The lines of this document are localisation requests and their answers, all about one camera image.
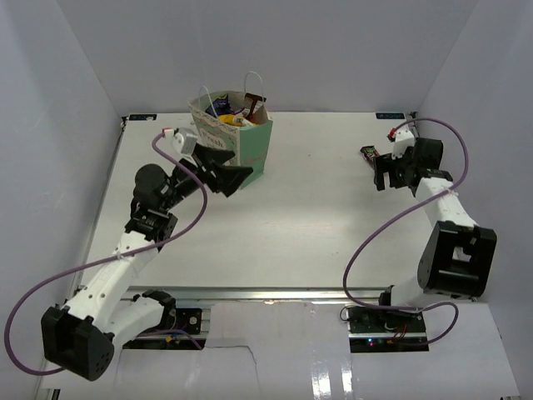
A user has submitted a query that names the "yellow snack bar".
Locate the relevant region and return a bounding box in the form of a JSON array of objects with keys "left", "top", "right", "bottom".
[{"left": 218, "top": 114, "right": 256, "bottom": 128}]

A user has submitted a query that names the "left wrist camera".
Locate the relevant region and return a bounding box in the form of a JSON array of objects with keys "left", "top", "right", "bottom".
[{"left": 162, "top": 127, "right": 199, "bottom": 157}]

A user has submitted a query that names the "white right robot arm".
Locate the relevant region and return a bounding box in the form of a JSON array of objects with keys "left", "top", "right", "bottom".
[{"left": 374, "top": 130, "right": 497, "bottom": 333}]

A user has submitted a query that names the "dark purple candy bar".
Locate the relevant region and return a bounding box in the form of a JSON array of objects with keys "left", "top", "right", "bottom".
[{"left": 360, "top": 146, "right": 380, "bottom": 168}]

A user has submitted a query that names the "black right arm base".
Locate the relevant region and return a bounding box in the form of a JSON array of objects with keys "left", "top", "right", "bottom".
[{"left": 339, "top": 306, "right": 429, "bottom": 354}]

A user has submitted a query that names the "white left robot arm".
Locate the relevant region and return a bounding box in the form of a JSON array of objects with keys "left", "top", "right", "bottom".
[{"left": 41, "top": 144, "right": 253, "bottom": 381}]

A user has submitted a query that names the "green paper gift bag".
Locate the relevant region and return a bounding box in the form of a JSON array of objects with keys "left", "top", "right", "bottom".
[{"left": 188, "top": 71, "right": 273, "bottom": 188}]

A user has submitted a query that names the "blue purple snack bag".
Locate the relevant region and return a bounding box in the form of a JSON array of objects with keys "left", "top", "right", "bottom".
[{"left": 205, "top": 93, "right": 232, "bottom": 118}]

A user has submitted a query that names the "white foam board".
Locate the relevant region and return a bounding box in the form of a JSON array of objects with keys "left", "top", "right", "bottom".
[{"left": 42, "top": 302, "right": 519, "bottom": 399}]

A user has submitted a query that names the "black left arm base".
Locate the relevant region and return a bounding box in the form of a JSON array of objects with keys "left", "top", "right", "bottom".
[{"left": 162, "top": 308, "right": 202, "bottom": 335}]

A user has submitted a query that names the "purple chocolate egg candy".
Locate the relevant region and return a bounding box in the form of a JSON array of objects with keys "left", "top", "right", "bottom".
[{"left": 233, "top": 92, "right": 265, "bottom": 125}]

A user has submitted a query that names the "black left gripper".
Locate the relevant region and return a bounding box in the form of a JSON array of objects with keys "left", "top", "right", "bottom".
[{"left": 161, "top": 142, "right": 252, "bottom": 211}]

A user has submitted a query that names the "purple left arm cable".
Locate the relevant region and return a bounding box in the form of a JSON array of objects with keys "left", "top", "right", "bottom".
[{"left": 2, "top": 129, "right": 209, "bottom": 376}]

